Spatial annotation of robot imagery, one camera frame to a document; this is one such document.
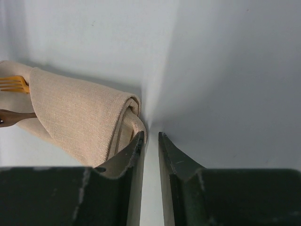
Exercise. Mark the beige cloth napkin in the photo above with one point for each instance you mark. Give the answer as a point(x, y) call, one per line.
point(90, 121)

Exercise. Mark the orange wooden spoon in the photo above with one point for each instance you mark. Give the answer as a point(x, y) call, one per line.
point(14, 84)

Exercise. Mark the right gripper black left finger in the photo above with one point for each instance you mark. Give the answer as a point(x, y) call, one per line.
point(108, 195)

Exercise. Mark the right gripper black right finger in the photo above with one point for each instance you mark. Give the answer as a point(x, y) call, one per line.
point(196, 196)

